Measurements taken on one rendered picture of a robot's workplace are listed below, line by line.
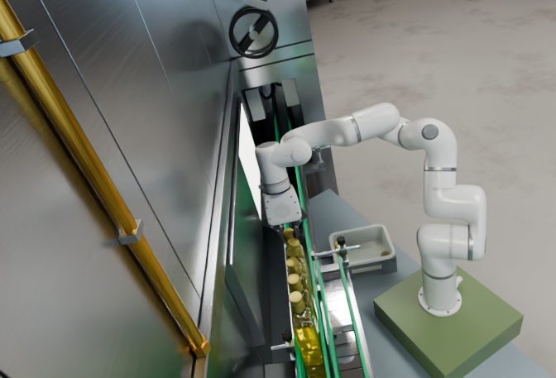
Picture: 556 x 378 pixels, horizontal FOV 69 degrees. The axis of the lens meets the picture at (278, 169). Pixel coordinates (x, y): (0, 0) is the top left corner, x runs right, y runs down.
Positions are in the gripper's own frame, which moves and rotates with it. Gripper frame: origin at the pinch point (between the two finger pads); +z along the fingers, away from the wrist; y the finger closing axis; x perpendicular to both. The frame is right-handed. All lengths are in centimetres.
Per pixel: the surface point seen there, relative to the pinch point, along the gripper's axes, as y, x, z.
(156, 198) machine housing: -15, -46, -37
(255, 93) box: -8, 100, -27
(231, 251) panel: -12.4, -22.8, -11.3
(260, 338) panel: -13.1, -18.5, 19.5
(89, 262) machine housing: -16, -68, -40
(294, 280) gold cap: 0.1, -17.9, 3.7
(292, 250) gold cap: 0.5, -7.4, 1.1
